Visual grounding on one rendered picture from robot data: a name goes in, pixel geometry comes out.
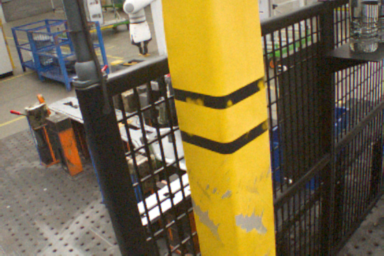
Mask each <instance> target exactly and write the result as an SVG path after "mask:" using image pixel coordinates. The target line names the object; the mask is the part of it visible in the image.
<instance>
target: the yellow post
mask: <svg viewBox="0 0 384 256"><path fill-rule="evenodd" d="M161 5H162V14H163V25H164V32H165V46H166V50H167V59H168V63H169V71H170V76H171V83H172V87H173V95H174V99H175V103H176V110H177V115H178V123H179V127H180V134H181V143H182V149H183V154H184V162H185V165H186V170H187V178H188V182H189V189H190V192H191V200H192V204H193V212H194V216H195V222H196V227H197V234H198V237H199V238H198V242H199V245H200V252H201V256H276V250H275V241H274V239H275V232H274V208H273V198H272V172H271V163H270V153H269V127H268V118H267V100H266V90H265V73H264V64H263V46H262V40H261V29H260V20H259V3H258V0H161Z"/></svg>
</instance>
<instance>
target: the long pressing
mask: <svg viewBox="0 0 384 256"><path fill-rule="evenodd" d="M70 101H71V102H73V105H72V106H75V105H76V106H79V105H78V102H77V98H76V96H74V95H70V96H68V97H66V98H64V99H62V100H59V101H57V102H54V103H53V104H49V105H48V106H47V107H48V108H49V110H52V111H53V112H55V113H60V114H63V115H66V116H67V117H69V119H74V120H76V121H78V122H80V123H83V119H82V114H81V112H80V108H73V107H72V106H69V105H64V104H66V103H69V102H70ZM115 112H116V115H117V120H118V119H121V118H123V116H122V113H121V110H118V109H115ZM127 120H128V119H127ZM129 120H132V122H130V123H128V124H130V125H133V126H136V127H139V128H141V124H140V121H139V116H137V115H136V116H134V117H132V118H129ZM144 128H145V130H147V131H150V132H152V134H150V135H147V136H148V137H149V138H150V139H151V140H152V139H155V137H156V136H157V132H156V128H153V127H151V126H147V125H145V124H144ZM168 130H170V128H160V135H162V134H163V133H165V132H167V131H168ZM129 131H130V136H131V140H132V144H133V145H134V146H135V148H137V147H139V146H141V145H142V143H141V141H140V140H139V139H140V137H142V136H143V133H142V130H141V129H140V130H133V129H130V128H129ZM120 132H121V137H122V139H123V140H124V141H128V137H127V133H126V130H125V126H122V127H120ZM175 135H176V145H177V150H178V157H179V158H180V157H181V156H182V155H184V154H183V149H182V143H181V134H180V129H179V130H177V131H175ZM161 141H162V144H163V151H164V155H165V161H166V163H170V162H173V161H175V154H174V151H173V144H172V143H168V138H167V136H166V137H165V138H164V139H161ZM152 145H153V147H154V149H155V152H156V154H157V157H158V159H159V161H162V156H161V152H160V146H159V143H158V141H157V142H155V143H154V142H153V143H152ZM180 168H181V169H182V170H184V171H187V170H186V165H185V162H184V159H183V160H181V161H180Z"/></svg>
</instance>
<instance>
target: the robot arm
mask: <svg viewBox="0 0 384 256"><path fill-rule="evenodd" d="M153 1H155V0H125V3H124V4H123V10H124V11H125V12H126V13H127V14H129V20H130V22H131V24H130V38H131V40H132V45H136V46H137V47H138V48H139V52H140V53H141V54H144V52H146V53H147V46H148V44H149V41H151V39H152V38H151V36H150V30H149V26H148V24H147V21H144V20H145V13H144V9H143V7H145V6H147V5H149V4H150V3H151V2H153ZM141 41H143V44H144V46H143V48H142V47H141ZM143 49H144V51H143Z"/></svg>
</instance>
